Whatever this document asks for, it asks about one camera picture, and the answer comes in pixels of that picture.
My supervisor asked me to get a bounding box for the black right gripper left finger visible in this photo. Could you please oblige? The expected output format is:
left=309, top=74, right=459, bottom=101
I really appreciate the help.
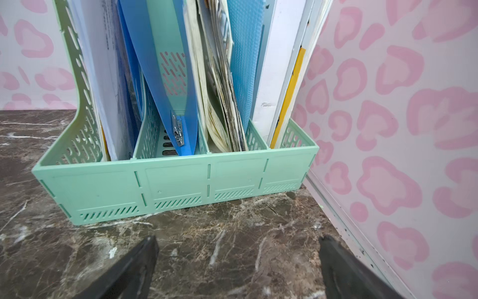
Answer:
left=75, top=235, right=159, bottom=299

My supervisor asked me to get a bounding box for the light blue folder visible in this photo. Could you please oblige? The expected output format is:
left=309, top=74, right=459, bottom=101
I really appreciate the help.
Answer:
left=227, top=0, right=265, bottom=130

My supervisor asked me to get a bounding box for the mint green file organizer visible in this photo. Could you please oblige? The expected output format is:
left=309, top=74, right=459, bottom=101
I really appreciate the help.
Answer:
left=32, top=1, right=319, bottom=225

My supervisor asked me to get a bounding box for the aluminium corner frame post right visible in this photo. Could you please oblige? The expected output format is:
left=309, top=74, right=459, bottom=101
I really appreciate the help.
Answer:
left=303, top=173, right=415, bottom=299

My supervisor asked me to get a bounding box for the yellow cover book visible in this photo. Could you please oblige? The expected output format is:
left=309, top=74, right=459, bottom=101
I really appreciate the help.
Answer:
left=68, top=1, right=138, bottom=161

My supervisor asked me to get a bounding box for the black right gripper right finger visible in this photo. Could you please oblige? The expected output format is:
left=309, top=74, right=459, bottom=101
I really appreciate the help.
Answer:
left=319, top=235, right=402, bottom=299

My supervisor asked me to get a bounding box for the beige paper stack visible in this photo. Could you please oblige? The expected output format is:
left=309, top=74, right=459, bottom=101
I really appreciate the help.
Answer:
left=183, top=1, right=248, bottom=153

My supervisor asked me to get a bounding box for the white book right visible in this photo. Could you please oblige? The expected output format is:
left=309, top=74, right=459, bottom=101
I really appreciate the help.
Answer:
left=250, top=1, right=332, bottom=147

